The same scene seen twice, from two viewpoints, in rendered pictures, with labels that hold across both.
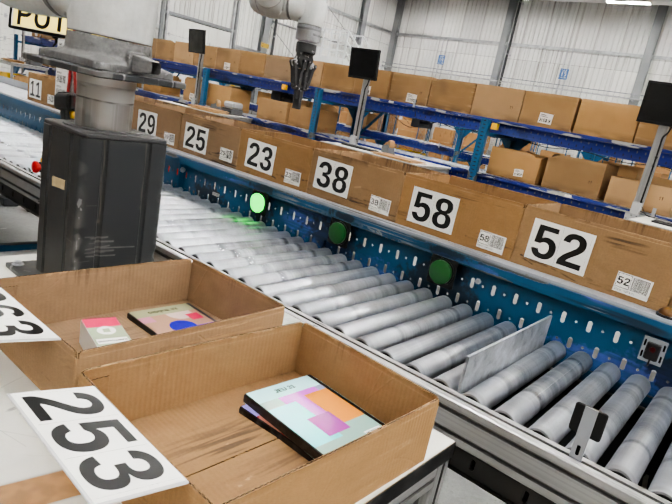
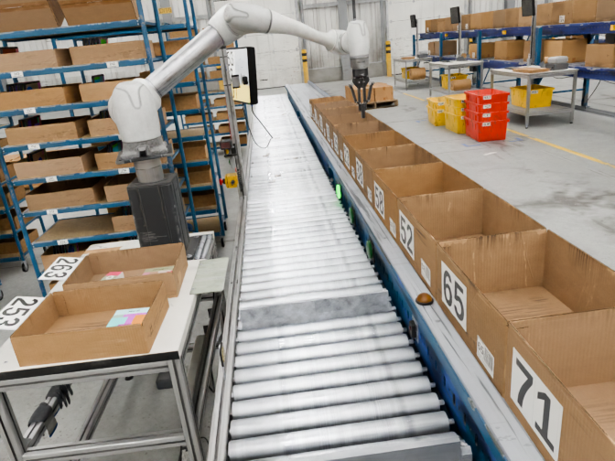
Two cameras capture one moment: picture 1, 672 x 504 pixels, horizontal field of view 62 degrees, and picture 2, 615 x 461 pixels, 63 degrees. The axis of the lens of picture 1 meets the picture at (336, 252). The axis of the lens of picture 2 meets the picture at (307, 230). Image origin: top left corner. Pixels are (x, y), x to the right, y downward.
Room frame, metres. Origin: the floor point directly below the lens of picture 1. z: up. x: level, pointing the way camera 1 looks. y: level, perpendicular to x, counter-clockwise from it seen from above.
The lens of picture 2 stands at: (0.26, -1.47, 1.56)
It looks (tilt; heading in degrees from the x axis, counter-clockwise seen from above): 21 degrees down; 50
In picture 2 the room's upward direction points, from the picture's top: 6 degrees counter-clockwise
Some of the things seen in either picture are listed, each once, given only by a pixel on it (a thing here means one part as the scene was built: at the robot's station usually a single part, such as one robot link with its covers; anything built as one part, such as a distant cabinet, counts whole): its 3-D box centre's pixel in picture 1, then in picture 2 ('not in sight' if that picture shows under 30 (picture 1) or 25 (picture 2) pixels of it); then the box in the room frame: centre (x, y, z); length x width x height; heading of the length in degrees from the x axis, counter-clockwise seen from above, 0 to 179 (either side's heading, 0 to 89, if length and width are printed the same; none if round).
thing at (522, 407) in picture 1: (548, 387); (319, 340); (1.09, -0.50, 0.72); 0.52 x 0.05 x 0.05; 143
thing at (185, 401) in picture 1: (267, 419); (96, 320); (0.65, 0.05, 0.80); 0.38 x 0.28 x 0.10; 140
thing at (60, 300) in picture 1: (145, 321); (130, 273); (0.87, 0.29, 0.80); 0.38 x 0.28 x 0.10; 143
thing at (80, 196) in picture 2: not in sight; (68, 192); (1.17, 1.89, 0.79); 0.40 x 0.30 x 0.10; 144
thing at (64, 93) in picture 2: not in sight; (40, 96); (1.16, 1.89, 1.39); 0.40 x 0.30 x 0.10; 140
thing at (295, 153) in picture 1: (298, 161); (377, 155); (2.21, 0.21, 0.96); 0.39 x 0.29 x 0.17; 53
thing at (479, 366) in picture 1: (510, 351); (315, 313); (1.15, -0.42, 0.76); 0.46 x 0.01 x 0.09; 143
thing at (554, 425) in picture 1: (579, 401); (322, 353); (1.05, -0.55, 0.72); 0.52 x 0.05 x 0.05; 143
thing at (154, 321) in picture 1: (186, 329); (157, 279); (0.95, 0.24, 0.76); 0.19 x 0.14 x 0.02; 51
